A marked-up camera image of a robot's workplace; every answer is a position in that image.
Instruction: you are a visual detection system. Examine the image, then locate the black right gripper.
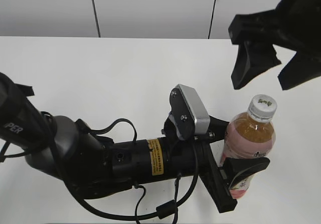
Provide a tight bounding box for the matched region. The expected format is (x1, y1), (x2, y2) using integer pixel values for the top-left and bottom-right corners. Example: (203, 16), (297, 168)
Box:
(228, 0), (320, 90)

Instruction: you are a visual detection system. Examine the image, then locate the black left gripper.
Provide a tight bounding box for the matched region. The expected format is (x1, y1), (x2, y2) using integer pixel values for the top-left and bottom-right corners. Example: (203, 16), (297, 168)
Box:
(162, 116), (270, 213)

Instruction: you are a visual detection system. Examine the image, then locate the pink oolong tea bottle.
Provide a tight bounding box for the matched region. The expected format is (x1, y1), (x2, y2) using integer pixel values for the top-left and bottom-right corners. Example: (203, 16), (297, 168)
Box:
(220, 113), (276, 200)

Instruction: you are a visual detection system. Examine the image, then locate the white bottle cap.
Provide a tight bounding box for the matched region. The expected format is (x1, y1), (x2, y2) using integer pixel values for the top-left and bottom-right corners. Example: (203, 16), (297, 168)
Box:
(247, 94), (277, 123)

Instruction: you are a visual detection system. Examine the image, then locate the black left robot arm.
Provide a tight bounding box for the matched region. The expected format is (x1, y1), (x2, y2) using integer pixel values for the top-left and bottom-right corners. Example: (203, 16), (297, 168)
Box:
(1, 74), (270, 221)

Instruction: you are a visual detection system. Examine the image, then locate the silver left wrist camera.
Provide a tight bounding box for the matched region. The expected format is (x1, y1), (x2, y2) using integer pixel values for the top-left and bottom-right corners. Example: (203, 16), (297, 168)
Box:
(169, 84), (210, 141)

